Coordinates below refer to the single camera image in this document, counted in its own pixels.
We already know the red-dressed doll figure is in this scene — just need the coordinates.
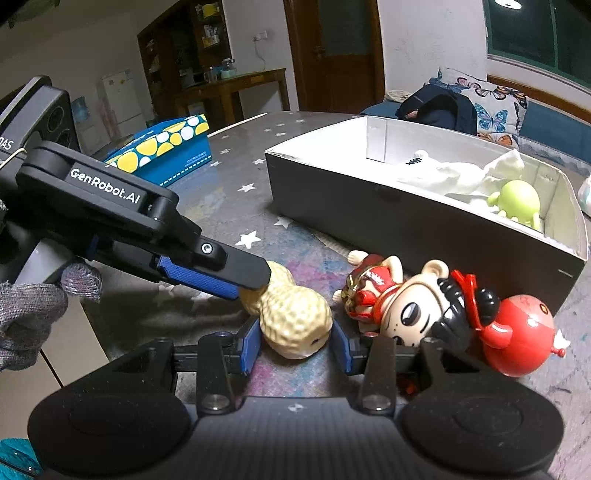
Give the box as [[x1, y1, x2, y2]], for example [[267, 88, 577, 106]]
[[332, 250, 500, 351]]

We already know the beige peanut toy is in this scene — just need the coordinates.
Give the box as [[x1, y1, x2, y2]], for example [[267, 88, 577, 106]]
[[238, 261, 332, 360]]

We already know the red round robot toy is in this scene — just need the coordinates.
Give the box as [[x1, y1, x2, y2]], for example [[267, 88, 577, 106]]
[[479, 294, 571, 378]]

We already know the grey gloved hand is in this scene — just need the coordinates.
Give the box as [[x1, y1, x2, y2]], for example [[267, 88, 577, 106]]
[[0, 262, 102, 371]]

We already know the blue yellow tissue box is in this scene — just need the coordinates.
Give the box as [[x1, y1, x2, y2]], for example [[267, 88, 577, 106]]
[[105, 114, 212, 188]]

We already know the white refrigerator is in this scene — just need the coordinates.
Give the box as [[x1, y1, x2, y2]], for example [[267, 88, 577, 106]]
[[96, 69, 146, 140]]

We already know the grey cardboard box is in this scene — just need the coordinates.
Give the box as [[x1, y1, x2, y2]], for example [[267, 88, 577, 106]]
[[266, 117, 590, 311]]

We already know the wooden side table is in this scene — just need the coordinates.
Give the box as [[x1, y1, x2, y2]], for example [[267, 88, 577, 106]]
[[173, 68, 290, 131]]

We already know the white plush toy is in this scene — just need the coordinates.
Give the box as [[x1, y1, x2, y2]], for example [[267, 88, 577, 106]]
[[398, 150, 525, 196]]

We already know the green octopus toy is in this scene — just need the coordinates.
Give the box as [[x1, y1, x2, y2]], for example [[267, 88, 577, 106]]
[[487, 180, 542, 232]]

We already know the dark shelf cabinet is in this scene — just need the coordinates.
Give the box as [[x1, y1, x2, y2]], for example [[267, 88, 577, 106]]
[[137, 1, 232, 119]]

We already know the dark wooden door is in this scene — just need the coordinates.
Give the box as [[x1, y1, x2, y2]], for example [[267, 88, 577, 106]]
[[283, 0, 385, 114]]

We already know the dark blue backpack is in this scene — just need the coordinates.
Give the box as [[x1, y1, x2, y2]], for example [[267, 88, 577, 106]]
[[396, 84, 477, 136]]

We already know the pink tissue pack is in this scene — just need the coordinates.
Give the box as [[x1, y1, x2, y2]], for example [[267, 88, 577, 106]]
[[577, 176, 591, 217]]

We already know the butterfly print pillow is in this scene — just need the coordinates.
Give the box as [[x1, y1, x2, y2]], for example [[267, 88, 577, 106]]
[[436, 68, 528, 149]]

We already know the blue sofa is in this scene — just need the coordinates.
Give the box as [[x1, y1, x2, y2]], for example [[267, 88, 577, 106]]
[[362, 100, 590, 177]]

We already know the dark green window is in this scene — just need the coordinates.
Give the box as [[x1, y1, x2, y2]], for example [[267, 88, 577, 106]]
[[483, 0, 590, 88]]

